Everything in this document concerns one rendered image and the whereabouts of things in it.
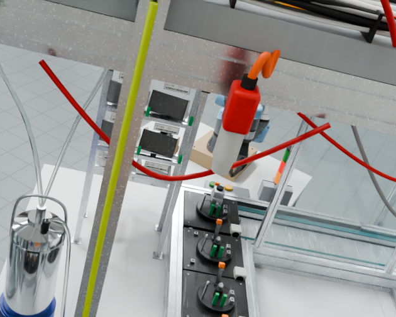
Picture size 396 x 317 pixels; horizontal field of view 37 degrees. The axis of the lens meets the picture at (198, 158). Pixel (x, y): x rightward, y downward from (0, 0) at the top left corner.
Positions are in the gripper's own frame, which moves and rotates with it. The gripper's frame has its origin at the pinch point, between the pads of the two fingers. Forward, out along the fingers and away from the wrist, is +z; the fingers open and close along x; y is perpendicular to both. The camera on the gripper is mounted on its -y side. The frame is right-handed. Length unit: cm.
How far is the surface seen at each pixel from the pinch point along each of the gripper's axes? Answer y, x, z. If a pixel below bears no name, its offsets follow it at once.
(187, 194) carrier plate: -12.1, 19.3, 6.5
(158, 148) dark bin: -38, 39, -29
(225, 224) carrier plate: -28.2, 2.7, 6.6
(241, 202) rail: -7.9, -6.3, 8.1
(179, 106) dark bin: -38, 35, -47
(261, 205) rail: -7.6, -15.3, 7.5
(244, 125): -138, 34, -97
